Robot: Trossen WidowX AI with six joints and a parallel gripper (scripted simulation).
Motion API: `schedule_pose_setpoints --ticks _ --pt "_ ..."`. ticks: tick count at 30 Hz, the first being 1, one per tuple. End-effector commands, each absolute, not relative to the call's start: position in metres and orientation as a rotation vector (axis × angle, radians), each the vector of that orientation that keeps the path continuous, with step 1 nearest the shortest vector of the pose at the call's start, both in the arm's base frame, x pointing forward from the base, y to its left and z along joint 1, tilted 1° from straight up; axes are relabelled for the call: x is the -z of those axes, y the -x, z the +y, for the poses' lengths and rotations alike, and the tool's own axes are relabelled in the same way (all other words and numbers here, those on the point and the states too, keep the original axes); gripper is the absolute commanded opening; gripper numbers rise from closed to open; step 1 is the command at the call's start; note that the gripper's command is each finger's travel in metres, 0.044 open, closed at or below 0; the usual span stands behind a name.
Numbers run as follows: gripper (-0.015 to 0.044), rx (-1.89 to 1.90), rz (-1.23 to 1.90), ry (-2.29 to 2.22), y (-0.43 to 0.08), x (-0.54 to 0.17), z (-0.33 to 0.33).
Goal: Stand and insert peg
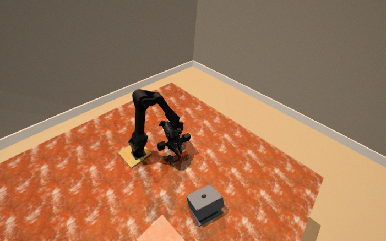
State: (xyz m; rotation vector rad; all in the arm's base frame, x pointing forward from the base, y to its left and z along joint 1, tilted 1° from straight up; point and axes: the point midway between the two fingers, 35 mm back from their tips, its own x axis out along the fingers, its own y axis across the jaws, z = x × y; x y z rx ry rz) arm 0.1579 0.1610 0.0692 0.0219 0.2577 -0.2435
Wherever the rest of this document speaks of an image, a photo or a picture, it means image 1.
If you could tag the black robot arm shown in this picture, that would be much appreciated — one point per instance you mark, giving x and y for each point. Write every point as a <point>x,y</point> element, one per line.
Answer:
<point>142,100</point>

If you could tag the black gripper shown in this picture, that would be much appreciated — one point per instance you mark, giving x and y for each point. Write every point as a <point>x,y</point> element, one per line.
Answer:
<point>170,144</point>

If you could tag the grey square panel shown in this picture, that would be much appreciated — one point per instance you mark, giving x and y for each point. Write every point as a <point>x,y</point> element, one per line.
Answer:
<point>206,204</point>

